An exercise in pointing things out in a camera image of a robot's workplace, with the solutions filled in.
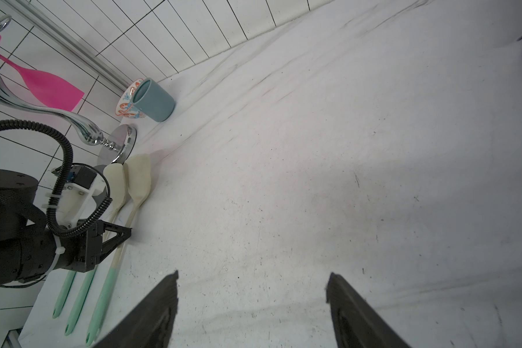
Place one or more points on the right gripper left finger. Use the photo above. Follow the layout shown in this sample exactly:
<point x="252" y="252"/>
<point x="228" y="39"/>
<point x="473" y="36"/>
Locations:
<point x="151" y="322"/>

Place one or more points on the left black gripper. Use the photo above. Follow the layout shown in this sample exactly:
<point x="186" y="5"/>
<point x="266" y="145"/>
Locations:
<point x="84" y="252"/>

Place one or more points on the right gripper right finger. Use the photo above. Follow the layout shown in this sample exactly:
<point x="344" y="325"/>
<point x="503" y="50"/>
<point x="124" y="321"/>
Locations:
<point x="355" y="322"/>

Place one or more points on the cream slotted turner green handle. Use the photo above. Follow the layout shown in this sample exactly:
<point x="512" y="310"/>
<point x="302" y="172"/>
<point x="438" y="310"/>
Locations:
<point x="132" y="181"/>

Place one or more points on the grey spatula green handle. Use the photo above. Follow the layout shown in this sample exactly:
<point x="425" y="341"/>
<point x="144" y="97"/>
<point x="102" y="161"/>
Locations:
<point x="63" y="294"/>

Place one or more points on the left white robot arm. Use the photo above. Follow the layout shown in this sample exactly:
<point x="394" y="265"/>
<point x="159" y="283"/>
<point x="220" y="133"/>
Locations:
<point x="33" y="243"/>

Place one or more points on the chrome cup tree stand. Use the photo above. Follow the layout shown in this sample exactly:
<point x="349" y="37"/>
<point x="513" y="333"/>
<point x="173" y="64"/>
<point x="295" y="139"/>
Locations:
<point x="116" y="148"/>

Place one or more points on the patterned small bowl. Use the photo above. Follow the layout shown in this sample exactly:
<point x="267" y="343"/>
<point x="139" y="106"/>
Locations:
<point x="125" y="107"/>

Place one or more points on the teal ceramic cup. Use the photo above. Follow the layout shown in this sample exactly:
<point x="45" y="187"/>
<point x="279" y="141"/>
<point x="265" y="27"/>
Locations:
<point x="152" y="100"/>

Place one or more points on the pink cup on stand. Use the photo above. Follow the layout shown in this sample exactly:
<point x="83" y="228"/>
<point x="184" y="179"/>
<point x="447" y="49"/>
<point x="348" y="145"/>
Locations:
<point x="51" y="90"/>

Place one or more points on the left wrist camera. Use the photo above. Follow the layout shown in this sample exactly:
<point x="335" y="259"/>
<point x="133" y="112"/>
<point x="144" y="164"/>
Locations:
<point x="83" y="192"/>

